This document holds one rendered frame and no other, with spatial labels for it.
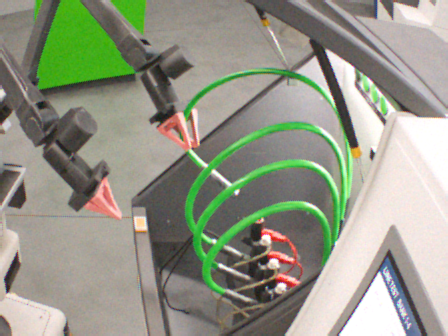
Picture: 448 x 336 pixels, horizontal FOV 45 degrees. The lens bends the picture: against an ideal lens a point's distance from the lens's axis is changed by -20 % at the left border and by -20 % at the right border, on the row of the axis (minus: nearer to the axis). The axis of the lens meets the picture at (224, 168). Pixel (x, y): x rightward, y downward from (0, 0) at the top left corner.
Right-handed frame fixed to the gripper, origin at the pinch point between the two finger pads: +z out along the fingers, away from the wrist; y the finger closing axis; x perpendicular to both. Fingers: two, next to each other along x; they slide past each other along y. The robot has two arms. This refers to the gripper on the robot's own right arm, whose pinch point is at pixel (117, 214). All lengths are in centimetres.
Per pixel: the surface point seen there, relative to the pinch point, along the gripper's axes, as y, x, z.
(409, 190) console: 52, -27, 14
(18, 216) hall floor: -162, 150, 9
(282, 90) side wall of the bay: 24, 51, 18
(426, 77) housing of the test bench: 62, 19, 24
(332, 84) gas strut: 49, -14, 0
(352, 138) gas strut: 45.8, -12.2, 9.4
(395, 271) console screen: 45, -34, 20
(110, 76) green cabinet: -145, 329, 13
